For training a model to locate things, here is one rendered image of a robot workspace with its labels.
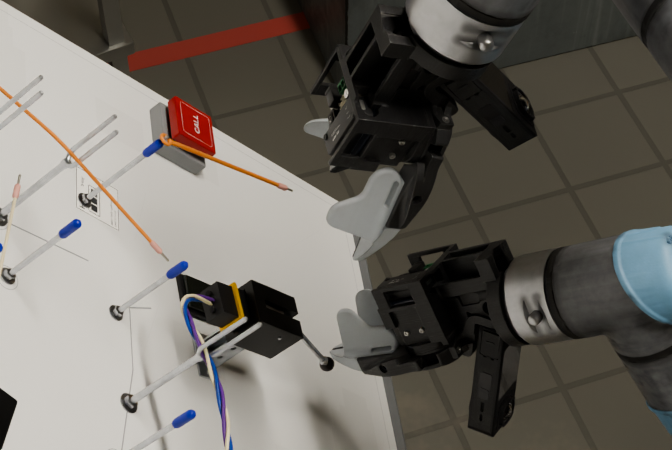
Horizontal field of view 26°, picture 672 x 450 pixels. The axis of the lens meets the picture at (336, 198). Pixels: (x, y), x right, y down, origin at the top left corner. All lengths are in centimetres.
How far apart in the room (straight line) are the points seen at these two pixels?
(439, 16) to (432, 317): 34
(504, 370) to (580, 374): 134
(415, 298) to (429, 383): 133
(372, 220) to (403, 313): 17
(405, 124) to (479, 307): 25
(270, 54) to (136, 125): 164
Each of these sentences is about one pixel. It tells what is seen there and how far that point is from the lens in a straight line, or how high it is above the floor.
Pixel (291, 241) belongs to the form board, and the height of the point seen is 96.
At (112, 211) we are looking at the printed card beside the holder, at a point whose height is 115.
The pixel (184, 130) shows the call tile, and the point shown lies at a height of 112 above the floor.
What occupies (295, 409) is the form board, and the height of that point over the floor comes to 98.
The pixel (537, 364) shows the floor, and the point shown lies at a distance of 258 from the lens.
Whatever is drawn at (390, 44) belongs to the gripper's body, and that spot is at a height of 147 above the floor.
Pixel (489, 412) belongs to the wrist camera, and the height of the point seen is 108.
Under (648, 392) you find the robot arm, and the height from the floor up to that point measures 115.
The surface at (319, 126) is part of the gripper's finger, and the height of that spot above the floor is 132.
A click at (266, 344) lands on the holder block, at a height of 111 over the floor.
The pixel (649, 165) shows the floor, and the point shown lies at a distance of 289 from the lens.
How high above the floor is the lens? 216
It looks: 51 degrees down
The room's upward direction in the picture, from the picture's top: straight up
